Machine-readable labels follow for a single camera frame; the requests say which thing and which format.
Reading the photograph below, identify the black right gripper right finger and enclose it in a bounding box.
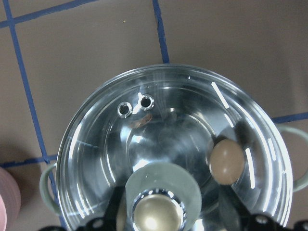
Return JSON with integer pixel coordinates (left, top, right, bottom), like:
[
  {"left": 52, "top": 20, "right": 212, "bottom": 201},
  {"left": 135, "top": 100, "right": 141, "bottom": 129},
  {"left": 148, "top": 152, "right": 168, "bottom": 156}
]
[{"left": 218, "top": 185, "right": 255, "bottom": 231}]

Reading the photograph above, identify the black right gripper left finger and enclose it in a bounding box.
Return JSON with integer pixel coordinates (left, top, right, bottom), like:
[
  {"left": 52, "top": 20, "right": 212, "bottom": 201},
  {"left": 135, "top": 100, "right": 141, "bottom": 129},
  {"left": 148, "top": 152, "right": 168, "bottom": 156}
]
[{"left": 102, "top": 186, "right": 127, "bottom": 231}]

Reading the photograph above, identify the brown egg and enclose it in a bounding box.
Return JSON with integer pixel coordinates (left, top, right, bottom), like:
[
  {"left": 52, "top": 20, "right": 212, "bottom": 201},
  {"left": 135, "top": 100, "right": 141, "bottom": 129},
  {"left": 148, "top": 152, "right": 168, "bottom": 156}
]
[{"left": 209, "top": 139, "right": 245, "bottom": 185}]

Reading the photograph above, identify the glass pot lid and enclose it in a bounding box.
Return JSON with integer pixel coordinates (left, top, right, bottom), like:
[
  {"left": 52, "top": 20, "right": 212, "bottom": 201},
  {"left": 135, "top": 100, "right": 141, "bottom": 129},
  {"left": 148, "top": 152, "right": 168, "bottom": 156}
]
[{"left": 56, "top": 64, "right": 293, "bottom": 231}]

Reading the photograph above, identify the pale green electric pot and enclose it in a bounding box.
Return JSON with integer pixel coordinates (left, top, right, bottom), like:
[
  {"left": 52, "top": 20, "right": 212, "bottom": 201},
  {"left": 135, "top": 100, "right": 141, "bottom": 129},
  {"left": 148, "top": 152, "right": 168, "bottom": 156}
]
[{"left": 39, "top": 124, "right": 308, "bottom": 231}]

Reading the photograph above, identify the pink bowl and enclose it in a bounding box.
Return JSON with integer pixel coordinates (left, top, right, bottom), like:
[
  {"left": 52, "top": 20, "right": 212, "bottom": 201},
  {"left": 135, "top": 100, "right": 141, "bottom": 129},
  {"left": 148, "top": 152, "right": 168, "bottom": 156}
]
[{"left": 0, "top": 168, "right": 21, "bottom": 231}]

